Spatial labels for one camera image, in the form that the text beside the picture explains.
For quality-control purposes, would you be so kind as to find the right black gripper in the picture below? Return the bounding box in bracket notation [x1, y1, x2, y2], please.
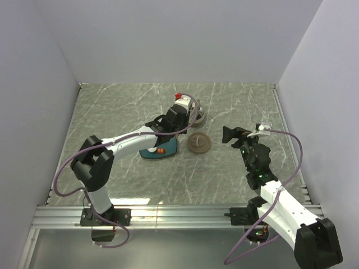
[222, 126, 264, 172]

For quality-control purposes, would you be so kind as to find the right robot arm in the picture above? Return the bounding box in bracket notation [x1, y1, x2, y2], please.
[222, 123, 343, 268]

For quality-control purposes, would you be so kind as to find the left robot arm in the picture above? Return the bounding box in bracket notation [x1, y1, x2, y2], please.
[70, 104, 191, 225]

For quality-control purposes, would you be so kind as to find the round metal lunch box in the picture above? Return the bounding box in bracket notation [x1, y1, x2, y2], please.
[188, 107, 205, 128]

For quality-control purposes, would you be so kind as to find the teal square plate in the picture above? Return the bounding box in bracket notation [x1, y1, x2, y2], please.
[139, 137, 178, 160]

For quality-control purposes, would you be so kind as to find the brown round lid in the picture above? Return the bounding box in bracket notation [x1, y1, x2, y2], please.
[187, 132, 211, 154]

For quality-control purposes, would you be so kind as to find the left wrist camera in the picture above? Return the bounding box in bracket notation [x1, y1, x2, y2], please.
[174, 93, 194, 112]

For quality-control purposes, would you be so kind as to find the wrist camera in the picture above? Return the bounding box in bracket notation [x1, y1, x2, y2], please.
[247, 122, 271, 138]
[174, 93, 194, 112]

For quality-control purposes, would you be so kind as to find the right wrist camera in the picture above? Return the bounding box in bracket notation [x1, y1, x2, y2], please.
[247, 122, 271, 138]

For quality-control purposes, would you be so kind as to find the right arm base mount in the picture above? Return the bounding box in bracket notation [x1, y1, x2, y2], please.
[224, 206, 269, 244]

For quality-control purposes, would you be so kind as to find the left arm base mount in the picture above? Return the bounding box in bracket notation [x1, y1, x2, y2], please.
[80, 207, 131, 246]

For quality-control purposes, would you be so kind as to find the aluminium front rail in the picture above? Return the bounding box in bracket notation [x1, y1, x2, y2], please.
[30, 204, 247, 230]

